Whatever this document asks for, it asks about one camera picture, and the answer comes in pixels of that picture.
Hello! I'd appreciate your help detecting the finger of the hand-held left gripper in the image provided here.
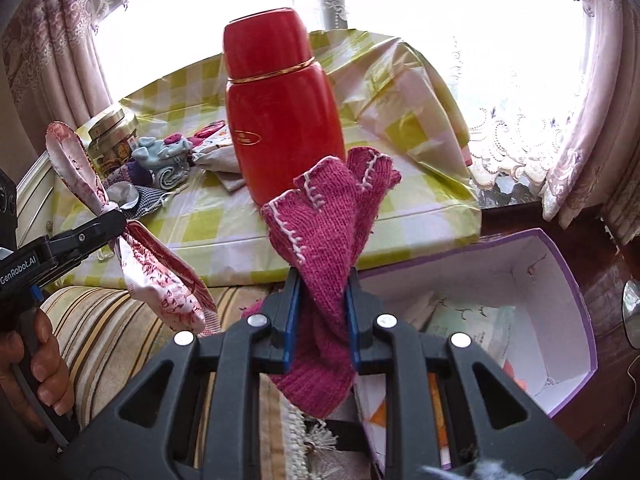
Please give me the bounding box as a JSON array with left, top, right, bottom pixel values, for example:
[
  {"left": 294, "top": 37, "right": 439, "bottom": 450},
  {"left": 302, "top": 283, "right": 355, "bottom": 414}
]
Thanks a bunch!
[{"left": 42, "top": 208, "right": 127, "bottom": 275}]

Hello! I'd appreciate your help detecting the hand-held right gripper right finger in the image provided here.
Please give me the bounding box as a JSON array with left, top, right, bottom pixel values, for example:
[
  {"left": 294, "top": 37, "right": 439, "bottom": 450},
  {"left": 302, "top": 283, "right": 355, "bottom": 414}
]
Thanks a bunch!
[{"left": 344, "top": 266, "right": 588, "bottom": 480}]

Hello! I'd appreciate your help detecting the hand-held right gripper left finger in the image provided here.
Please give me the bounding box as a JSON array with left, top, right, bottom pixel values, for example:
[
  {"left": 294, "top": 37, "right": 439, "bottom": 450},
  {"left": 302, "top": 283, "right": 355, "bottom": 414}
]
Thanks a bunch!
[{"left": 57, "top": 266, "right": 303, "bottom": 480}]

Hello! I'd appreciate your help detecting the red print fabric headband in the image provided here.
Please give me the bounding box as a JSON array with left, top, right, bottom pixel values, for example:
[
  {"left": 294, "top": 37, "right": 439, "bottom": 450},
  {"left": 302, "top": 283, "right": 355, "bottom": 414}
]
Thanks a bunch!
[{"left": 45, "top": 121, "right": 221, "bottom": 337}]

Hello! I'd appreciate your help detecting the magenta knit glove white stitching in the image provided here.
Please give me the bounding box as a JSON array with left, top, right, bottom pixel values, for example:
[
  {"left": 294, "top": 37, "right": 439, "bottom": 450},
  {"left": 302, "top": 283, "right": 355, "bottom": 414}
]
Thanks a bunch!
[{"left": 260, "top": 146, "right": 402, "bottom": 420}]

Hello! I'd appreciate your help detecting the white teal plastic package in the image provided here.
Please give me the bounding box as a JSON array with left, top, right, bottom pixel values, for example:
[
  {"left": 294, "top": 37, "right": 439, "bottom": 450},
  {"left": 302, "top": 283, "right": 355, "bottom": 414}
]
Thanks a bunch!
[{"left": 425, "top": 300, "right": 516, "bottom": 361}]

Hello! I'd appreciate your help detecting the purple cardboard box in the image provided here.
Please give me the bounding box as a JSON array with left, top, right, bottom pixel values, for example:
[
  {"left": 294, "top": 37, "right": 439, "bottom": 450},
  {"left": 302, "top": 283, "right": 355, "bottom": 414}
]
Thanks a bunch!
[{"left": 350, "top": 228, "right": 599, "bottom": 466}]

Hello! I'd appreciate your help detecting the person's left hand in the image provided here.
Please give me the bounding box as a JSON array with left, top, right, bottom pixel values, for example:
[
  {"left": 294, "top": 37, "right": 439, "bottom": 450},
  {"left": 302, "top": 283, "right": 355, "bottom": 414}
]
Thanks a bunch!
[{"left": 0, "top": 307, "right": 77, "bottom": 428}]

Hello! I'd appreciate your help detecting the white dresser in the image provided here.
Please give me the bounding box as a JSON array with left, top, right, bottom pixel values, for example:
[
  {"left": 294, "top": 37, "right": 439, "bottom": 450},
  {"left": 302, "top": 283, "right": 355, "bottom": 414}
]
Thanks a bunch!
[{"left": 17, "top": 152, "right": 57, "bottom": 247}]

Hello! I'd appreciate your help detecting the dark checkered cloth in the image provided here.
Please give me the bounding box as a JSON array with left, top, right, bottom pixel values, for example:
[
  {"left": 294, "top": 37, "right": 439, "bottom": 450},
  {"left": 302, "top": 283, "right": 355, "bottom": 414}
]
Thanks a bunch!
[{"left": 122, "top": 183, "right": 177, "bottom": 211}]

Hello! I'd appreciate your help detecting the purple cloth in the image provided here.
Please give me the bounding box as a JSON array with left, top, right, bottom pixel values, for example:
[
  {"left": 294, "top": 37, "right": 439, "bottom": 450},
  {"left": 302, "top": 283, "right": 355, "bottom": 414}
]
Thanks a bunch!
[{"left": 127, "top": 157, "right": 154, "bottom": 186}]

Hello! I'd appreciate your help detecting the striped towel cushion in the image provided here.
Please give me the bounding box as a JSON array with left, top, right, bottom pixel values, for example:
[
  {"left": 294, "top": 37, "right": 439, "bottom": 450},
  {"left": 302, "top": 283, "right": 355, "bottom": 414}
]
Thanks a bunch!
[{"left": 37, "top": 282, "right": 361, "bottom": 480}]

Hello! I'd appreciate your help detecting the yellow checked tablecloth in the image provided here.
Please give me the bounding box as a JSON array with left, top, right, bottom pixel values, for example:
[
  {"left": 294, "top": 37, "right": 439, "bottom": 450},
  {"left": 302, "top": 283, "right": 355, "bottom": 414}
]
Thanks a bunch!
[{"left": 50, "top": 29, "right": 483, "bottom": 288}]

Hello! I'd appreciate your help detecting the metal lid jar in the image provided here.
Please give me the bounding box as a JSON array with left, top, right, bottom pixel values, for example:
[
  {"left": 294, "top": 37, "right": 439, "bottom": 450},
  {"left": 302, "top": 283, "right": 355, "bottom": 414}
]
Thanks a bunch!
[{"left": 87, "top": 107, "right": 141, "bottom": 181}]

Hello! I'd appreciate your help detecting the light blue elephant towel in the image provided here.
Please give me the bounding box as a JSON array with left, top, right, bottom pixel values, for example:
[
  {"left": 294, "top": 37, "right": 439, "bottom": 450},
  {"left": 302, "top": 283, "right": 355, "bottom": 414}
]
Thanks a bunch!
[{"left": 131, "top": 135, "right": 194, "bottom": 192}]

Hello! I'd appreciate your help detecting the grey sock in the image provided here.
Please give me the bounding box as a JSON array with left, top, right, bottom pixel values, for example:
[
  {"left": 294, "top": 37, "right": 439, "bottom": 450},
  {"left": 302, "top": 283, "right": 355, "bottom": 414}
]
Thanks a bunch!
[{"left": 191, "top": 142, "right": 247, "bottom": 192}]

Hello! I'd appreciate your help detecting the red thermos flask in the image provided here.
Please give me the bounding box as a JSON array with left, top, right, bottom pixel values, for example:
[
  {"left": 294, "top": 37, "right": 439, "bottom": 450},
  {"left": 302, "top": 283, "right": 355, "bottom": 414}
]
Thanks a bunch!
[{"left": 221, "top": 7, "right": 348, "bottom": 207}]

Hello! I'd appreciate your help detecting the pink patterned curtain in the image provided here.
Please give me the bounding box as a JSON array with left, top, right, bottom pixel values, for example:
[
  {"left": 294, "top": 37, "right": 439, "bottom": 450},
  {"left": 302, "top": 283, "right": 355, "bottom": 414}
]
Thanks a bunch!
[{"left": 0, "top": 0, "right": 126, "bottom": 126}]

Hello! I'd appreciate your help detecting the silver round object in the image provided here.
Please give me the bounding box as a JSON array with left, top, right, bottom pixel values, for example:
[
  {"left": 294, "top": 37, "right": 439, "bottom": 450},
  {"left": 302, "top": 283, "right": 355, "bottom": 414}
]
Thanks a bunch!
[{"left": 622, "top": 280, "right": 640, "bottom": 332}]

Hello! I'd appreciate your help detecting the brown pleated curtain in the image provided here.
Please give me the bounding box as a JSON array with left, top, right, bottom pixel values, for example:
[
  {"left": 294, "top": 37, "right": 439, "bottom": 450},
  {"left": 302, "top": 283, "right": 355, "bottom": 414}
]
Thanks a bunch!
[{"left": 601, "top": 160, "right": 640, "bottom": 247}]

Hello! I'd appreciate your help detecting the pink embroidered curtain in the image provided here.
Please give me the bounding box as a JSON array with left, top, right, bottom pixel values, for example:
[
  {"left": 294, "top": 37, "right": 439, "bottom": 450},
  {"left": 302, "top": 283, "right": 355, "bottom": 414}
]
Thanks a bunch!
[{"left": 541, "top": 0, "right": 640, "bottom": 223}]

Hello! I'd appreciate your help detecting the white sheer embroidered curtain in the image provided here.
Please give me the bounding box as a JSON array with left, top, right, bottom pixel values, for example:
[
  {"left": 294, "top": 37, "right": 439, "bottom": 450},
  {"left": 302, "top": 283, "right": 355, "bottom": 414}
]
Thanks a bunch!
[{"left": 100, "top": 0, "right": 601, "bottom": 207}]

